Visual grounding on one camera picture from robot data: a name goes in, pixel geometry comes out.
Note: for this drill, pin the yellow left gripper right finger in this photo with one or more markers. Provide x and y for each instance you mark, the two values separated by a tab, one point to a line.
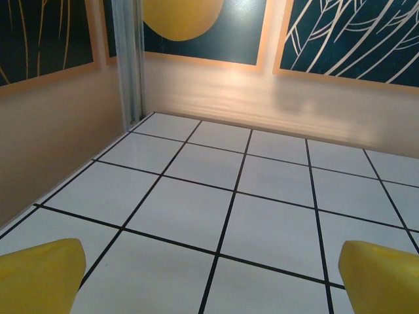
383	281

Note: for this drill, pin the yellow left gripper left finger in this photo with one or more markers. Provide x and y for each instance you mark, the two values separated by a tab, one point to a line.
36	281

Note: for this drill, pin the aluminium corner post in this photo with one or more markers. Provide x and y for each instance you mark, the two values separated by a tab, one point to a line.
129	65

